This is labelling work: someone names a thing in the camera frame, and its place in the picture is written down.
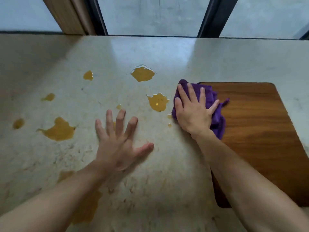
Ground white wall panel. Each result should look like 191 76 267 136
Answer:
0 0 63 33

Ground person's right hand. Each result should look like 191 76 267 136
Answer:
174 82 220 141

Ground wooden post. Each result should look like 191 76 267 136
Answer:
41 0 97 36

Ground black window mullion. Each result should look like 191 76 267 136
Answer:
197 0 239 38
293 21 309 41
83 0 108 36

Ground yellow liquid spills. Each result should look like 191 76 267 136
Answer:
12 66 172 225

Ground purple cleaning cloth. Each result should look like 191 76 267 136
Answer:
171 79 230 140

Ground person's left hand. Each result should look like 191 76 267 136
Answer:
93 109 155 178

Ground wooden inlay panel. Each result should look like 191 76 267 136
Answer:
197 82 309 208

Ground person's right forearm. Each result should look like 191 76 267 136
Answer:
194 129 309 232

